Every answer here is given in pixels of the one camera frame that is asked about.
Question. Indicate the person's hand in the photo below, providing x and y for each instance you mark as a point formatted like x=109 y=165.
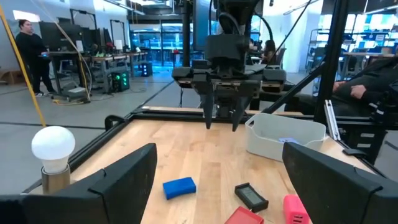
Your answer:
x=358 y=92

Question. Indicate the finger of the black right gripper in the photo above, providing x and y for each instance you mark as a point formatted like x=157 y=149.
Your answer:
x=208 y=109
x=239 y=112

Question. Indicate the distant seated person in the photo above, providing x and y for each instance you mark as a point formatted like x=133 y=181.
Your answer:
x=269 y=51

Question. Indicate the computer tower with green lights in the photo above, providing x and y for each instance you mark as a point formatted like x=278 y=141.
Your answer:
x=119 y=81

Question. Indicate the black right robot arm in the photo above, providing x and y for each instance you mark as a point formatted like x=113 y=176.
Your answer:
x=236 y=12

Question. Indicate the standing person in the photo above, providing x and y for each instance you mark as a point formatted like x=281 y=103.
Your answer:
x=31 y=49

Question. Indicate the white light bulb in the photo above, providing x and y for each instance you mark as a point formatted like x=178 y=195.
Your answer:
x=53 y=146

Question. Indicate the black aluminium table frame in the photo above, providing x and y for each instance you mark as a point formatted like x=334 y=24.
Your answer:
x=332 y=62

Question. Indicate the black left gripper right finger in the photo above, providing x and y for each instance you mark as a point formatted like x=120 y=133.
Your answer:
x=329 y=193

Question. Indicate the grey plastic bin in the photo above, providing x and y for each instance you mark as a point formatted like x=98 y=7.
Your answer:
x=264 y=143

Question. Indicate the computer tower with blue lights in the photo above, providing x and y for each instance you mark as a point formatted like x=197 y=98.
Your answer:
x=146 y=69

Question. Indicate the silver metal bracket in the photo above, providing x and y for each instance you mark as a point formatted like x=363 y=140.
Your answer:
x=332 y=121

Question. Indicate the bright blue digital thermometer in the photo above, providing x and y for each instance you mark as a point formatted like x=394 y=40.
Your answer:
x=179 y=188

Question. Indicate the red square wall charger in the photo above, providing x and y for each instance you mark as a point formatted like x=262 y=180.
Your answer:
x=244 y=217

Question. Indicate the black loop bracket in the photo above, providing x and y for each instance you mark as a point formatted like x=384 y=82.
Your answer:
x=113 y=116

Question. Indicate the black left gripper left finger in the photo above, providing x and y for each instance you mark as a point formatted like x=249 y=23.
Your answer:
x=118 y=199

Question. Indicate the pink wall charger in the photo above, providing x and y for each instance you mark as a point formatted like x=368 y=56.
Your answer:
x=293 y=211

